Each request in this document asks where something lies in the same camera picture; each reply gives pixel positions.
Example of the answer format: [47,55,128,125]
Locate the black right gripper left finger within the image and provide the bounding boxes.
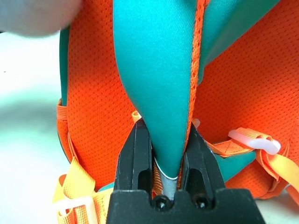
[116,120,154,199]

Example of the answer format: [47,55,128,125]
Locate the teal and orange backpack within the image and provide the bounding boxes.
[52,0,299,224]

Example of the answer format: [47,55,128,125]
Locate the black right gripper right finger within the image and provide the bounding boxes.
[183,123,225,196]

